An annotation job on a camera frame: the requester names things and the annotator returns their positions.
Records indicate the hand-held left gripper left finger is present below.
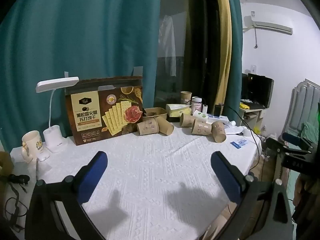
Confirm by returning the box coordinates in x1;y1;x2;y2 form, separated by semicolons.
25;151;109;240

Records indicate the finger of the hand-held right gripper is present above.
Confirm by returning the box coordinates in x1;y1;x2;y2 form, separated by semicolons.
265;138;312;157
281;132;313;148

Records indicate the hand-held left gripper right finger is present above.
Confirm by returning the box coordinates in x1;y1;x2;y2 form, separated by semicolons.
197;151;294;240

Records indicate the person's right forearm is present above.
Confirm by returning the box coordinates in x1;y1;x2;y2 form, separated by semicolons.
293;174;320;230

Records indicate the green cloth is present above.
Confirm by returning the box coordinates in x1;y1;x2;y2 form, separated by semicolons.
300;121;320;145

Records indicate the grey padded headboard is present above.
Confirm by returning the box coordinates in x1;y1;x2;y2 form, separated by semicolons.
287;79;320;137

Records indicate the blue white card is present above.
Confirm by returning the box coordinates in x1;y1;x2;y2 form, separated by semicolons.
230;139;250;148

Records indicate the small wooden desk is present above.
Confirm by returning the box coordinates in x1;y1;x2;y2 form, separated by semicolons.
239;102;267;130

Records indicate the printed brown paper cup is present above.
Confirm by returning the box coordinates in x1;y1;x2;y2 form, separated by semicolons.
156;117;175;135
136;118;160;135
180;113;197;128
191;119;212;136
211;121;227;143

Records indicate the white blue flat box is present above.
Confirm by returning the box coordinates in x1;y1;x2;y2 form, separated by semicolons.
207;115;229;123

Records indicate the black monitor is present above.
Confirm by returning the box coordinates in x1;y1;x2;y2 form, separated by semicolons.
242;73;274;108

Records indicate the brown cracker box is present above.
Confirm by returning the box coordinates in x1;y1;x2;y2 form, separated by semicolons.
65;76;144;146

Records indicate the white textured tablecloth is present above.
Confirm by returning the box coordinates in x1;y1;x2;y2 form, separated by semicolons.
10;120;262;240

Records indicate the white green tube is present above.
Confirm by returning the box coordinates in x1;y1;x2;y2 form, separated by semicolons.
192;110;208;122

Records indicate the white desk lamp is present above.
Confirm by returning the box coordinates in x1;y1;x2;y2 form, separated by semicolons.
35;76;80;153

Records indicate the cream cartoon mug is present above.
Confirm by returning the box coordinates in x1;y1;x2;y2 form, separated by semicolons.
21;130;43;164

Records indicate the pink lidded jar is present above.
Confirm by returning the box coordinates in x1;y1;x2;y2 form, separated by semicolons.
191;96;203;114

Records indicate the yellow white tissue box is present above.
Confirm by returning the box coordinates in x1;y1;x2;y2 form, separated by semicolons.
166;104;192;118

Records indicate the plain brown paper cup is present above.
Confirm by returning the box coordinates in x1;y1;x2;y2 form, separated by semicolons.
180;91;192;105

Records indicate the brown paper food tray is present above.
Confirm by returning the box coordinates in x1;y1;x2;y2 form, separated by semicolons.
142;107;167;118

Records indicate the brown plush toy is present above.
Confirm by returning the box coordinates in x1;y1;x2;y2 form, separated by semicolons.
0;151;15;177

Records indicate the narrow teal curtain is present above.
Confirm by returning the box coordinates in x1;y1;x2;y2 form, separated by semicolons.
224;0;243;128

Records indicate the white air conditioner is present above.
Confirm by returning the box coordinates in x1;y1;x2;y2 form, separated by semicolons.
242;15;293;35

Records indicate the yellow curtain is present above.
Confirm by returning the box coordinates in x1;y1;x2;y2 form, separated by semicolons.
212;0;232;105

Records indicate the wide teal curtain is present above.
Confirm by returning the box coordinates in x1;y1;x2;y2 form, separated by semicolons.
0;0;162;153

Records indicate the white hanging garment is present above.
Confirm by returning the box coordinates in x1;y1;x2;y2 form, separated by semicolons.
159;15;177;77

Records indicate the thin black cable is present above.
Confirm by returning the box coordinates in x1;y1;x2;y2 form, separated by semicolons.
222;104;263;173

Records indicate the black tangled cable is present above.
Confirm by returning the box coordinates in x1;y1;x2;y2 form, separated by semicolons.
0;174;30;233

